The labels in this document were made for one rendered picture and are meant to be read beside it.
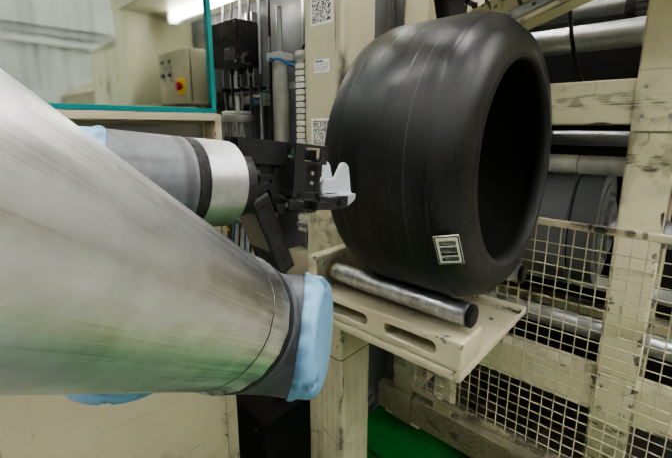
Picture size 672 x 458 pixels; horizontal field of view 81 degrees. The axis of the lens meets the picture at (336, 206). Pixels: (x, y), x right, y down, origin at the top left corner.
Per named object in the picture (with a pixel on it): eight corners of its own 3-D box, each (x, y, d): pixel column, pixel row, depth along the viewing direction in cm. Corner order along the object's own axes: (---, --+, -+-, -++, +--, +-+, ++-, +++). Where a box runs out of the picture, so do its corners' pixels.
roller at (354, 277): (327, 261, 93) (340, 260, 96) (325, 280, 93) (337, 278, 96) (471, 306, 70) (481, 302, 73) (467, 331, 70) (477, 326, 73)
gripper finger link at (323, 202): (356, 197, 52) (308, 197, 45) (355, 208, 52) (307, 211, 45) (330, 193, 55) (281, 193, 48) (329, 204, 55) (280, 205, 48)
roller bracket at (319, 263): (308, 294, 93) (307, 254, 91) (401, 254, 122) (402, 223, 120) (318, 298, 91) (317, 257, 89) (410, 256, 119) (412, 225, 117)
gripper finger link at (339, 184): (372, 164, 56) (328, 160, 49) (369, 206, 56) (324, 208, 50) (355, 163, 58) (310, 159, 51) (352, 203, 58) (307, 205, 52)
